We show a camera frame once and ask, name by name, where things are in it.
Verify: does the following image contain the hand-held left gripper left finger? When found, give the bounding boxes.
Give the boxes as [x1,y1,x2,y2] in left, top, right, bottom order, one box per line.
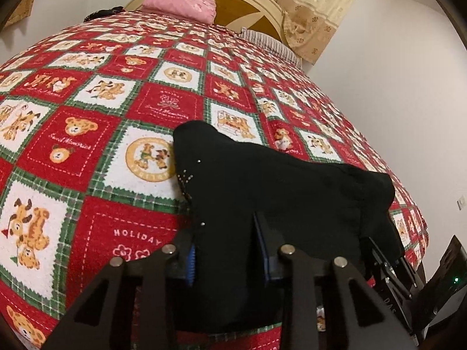
[42,231,198,350]

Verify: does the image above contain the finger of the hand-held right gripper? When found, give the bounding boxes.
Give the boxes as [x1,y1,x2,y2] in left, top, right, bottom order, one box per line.
[395,257,420,287]
[367,237,414,302]

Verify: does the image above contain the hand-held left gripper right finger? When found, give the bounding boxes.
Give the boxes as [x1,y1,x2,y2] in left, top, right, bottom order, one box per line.
[253,212,420,350]

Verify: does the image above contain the black pants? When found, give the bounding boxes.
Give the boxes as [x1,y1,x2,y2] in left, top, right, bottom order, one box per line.
[172,120,405,334]

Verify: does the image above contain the red printed blanket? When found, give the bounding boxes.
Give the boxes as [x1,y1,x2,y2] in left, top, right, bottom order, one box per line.
[0,9,429,350]

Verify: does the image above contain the striped pillow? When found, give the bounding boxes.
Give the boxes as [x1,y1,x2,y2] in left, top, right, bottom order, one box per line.
[239,27,303,68]

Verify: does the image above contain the cream wooden headboard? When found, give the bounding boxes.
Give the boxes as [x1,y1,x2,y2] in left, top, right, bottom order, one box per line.
[124,0,289,44]

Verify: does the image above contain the beige patterned curtain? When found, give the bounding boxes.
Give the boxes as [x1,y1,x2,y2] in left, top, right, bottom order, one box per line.
[201,0,373,64]
[6,0,39,27]

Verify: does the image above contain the pink pillow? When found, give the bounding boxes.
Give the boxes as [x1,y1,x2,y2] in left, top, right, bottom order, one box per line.
[142,0,217,24]

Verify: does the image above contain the black cloth bundle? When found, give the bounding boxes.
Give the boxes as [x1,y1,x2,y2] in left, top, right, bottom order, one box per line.
[83,6,125,22]

